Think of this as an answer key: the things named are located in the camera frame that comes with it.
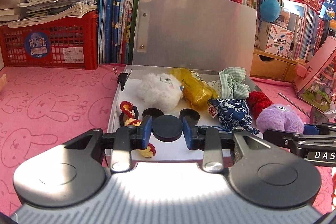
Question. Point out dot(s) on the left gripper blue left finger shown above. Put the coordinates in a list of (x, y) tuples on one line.
[(127, 139)]

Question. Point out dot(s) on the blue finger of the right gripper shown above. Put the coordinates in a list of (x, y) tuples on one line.
[(320, 129)]

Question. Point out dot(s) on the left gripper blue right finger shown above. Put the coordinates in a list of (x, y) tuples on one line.
[(208, 140)]

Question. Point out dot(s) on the red yellow crochet ornament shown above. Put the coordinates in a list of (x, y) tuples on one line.
[(129, 116)]

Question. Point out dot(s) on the purple plush monster toy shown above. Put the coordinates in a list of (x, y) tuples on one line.
[(279, 117)]

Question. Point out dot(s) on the blue floral brocade pouch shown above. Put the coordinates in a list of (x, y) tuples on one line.
[(232, 113)]

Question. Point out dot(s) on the black round lid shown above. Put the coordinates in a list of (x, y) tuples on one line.
[(167, 128)]

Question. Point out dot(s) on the black round cap in box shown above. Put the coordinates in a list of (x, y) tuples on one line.
[(152, 112)]

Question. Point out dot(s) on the yellow plastic wrapped packet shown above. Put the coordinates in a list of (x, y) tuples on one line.
[(195, 90)]

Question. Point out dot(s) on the pink dollhouse toy box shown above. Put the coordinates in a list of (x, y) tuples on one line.
[(315, 81)]

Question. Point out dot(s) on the red crochet heart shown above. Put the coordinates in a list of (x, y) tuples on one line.
[(257, 102)]

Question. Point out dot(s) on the white fluffy plush toy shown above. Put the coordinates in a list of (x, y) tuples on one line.
[(162, 91)]

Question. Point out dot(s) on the black binder clip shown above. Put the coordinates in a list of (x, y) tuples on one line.
[(122, 77)]

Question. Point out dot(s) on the green gingham scrunchie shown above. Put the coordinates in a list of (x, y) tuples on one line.
[(231, 84)]

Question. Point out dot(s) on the wooden drawer shelf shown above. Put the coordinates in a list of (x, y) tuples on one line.
[(269, 66)]

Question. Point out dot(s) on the silver cardboard box with lid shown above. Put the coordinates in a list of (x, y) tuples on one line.
[(205, 36)]

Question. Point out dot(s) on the row of upright books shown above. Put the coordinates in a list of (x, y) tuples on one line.
[(309, 27)]

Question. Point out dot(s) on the red plastic crate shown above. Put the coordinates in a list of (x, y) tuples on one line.
[(64, 43)]

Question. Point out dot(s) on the row of blue books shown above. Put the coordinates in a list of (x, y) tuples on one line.
[(114, 30)]

